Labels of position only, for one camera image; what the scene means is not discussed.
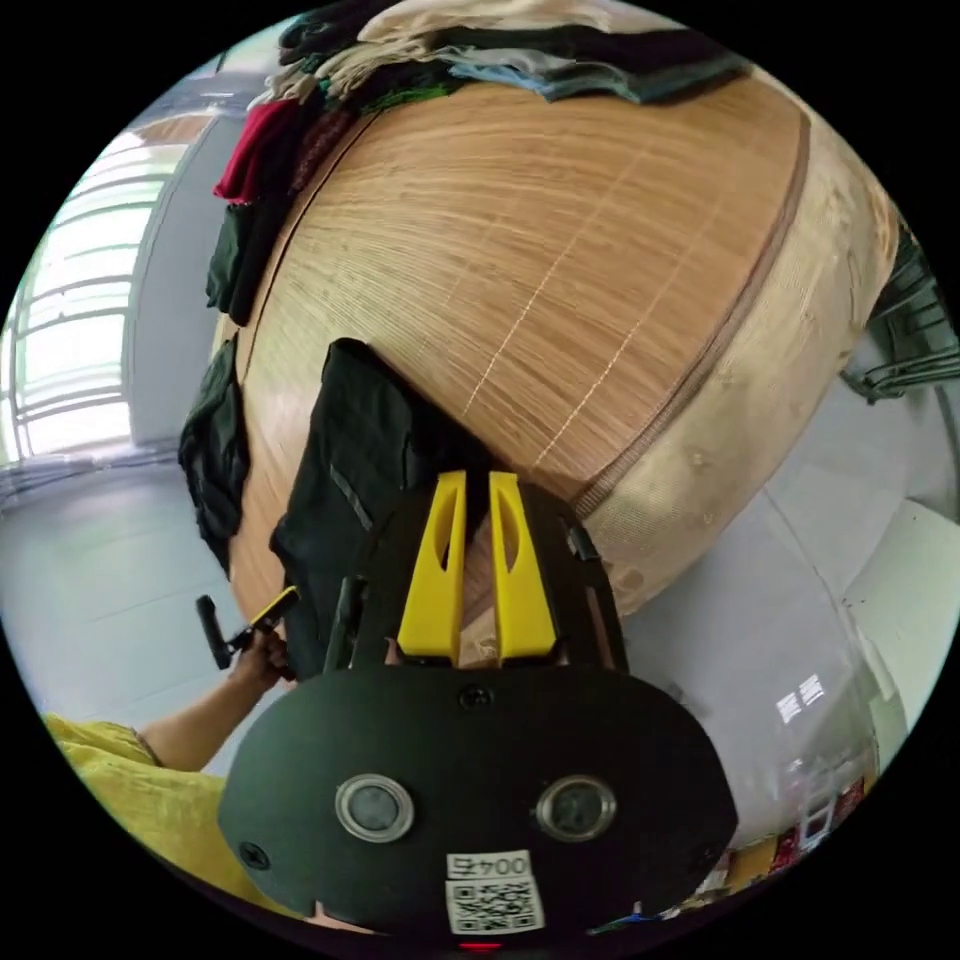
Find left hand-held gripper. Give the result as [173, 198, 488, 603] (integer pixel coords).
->
[224, 587, 302, 655]

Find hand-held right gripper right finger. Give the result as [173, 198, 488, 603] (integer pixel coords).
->
[488, 470, 559, 669]

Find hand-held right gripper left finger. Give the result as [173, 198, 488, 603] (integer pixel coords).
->
[395, 470, 469, 669]

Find black pants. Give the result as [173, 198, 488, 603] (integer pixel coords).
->
[268, 337, 500, 682]

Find person's left forearm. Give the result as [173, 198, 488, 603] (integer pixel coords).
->
[138, 673, 265, 772]

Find person's left hand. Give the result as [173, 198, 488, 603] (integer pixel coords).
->
[224, 626, 299, 696]

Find person's right hand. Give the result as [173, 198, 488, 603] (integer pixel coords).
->
[311, 902, 380, 936]

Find black garment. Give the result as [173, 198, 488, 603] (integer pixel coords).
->
[178, 335, 253, 577]

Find bed with woven mat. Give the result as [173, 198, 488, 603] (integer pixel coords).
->
[212, 74, 904, 669]

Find window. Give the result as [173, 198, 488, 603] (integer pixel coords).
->
[0, 128, 190, 468]

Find dark metal rack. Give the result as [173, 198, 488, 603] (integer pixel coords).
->
[839, 224, 948, 408]

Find pile of clothes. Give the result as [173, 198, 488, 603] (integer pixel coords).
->
[206, 0, 754, 325]

